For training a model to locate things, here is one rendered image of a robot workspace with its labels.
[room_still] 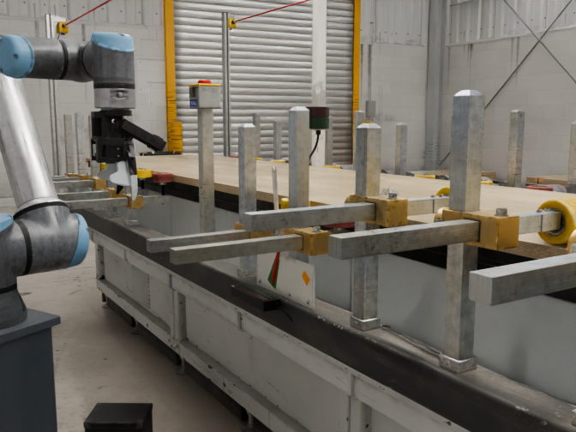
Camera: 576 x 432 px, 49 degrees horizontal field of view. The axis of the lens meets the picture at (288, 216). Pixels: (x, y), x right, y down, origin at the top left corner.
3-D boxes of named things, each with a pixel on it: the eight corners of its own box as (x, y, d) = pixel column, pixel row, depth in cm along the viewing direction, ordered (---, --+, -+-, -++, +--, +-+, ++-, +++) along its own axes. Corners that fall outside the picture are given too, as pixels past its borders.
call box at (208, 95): (199, 111, 181) (198, 83, 179) (189, 111, 186) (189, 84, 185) (220, 111, 184) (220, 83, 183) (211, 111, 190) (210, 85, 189)
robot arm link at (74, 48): (46, 40, 147) (72, 35, 138) (93, 45, 155) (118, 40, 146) (49, 81, 148) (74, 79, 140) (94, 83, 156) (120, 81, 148)
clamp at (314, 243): (310, 256, 138) (311, 233, 138) (279, 246, 150) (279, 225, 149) (332, 253, 141) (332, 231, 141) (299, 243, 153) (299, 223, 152)
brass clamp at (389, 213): (385, 227, 116) (385, 200, 115) (340, 218, 127) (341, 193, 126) (410, 225, 119) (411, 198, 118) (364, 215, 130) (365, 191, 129)
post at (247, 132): (245, 304, 169) (243, 123, 162) (239, 301, 172) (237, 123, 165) (257, 303, 171) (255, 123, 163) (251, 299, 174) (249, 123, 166)
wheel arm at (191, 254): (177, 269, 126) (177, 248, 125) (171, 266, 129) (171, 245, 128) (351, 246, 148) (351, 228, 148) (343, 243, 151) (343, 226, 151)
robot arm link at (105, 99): (129, 90, 147) (141, 88, 139) (130, 111, 148) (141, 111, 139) (90, 89, 143) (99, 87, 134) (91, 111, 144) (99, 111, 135)
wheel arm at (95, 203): (57, 213, 233) (57, 201, 232) (56, 212, 236) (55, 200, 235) (169, 205, 256) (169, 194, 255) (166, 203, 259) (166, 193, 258)
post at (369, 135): (363, 364, 127) (367, 123, 120) (352, 358, 130) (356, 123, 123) (376, 361, 129) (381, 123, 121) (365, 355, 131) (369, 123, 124)
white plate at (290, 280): (312, 310, 139) (312, 266, 138) (255, 285, 161) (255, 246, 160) (315, 309, 140) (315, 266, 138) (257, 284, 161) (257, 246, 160)
